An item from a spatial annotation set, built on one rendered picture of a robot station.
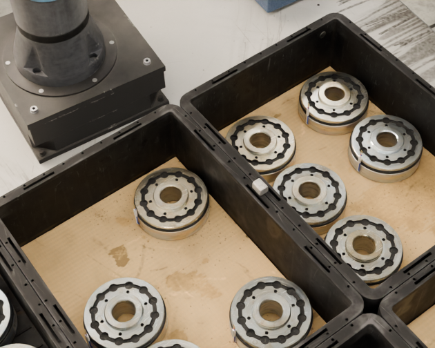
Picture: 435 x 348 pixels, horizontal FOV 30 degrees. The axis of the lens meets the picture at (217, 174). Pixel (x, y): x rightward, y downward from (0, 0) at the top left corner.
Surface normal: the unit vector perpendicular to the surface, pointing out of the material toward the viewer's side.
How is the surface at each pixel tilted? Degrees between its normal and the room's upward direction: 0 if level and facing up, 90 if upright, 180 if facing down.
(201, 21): 0
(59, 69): 74
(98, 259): 0
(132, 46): 2
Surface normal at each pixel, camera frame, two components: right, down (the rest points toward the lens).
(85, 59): 0.68, 0.37
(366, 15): -0.03, -0.59
